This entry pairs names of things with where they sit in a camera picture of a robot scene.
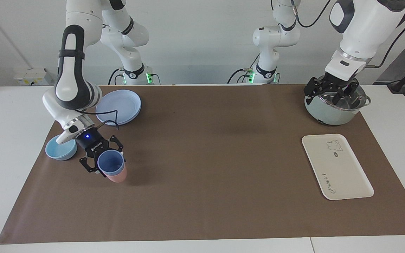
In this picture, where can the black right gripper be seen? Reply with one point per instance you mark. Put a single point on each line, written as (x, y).
(93, 144)

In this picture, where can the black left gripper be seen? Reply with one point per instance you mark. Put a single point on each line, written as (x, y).
(341, 84)

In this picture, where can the blue ribbed cup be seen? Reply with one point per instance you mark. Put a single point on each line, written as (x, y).
(110, 163)

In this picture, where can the pink cup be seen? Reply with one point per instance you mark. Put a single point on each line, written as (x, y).
(118, 177)

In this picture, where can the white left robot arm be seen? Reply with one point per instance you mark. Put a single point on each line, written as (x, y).
(364, 31)

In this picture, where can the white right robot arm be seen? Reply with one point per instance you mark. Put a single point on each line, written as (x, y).
(72, 80)

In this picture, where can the cream rabbit print tray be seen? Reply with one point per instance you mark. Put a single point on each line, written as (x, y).
(336, 168)

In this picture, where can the pale green steel pot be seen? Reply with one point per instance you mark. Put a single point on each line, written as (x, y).
(329, 112)

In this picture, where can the light blue bowl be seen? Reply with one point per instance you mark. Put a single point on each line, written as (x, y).
(60, 151)

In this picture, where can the pale blue plate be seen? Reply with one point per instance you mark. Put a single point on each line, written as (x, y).
(121, 105)

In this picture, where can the brown table mat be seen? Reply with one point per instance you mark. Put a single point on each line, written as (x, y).
(206, 175)

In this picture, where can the white wall socket box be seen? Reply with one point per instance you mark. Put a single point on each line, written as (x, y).
(32, 76)

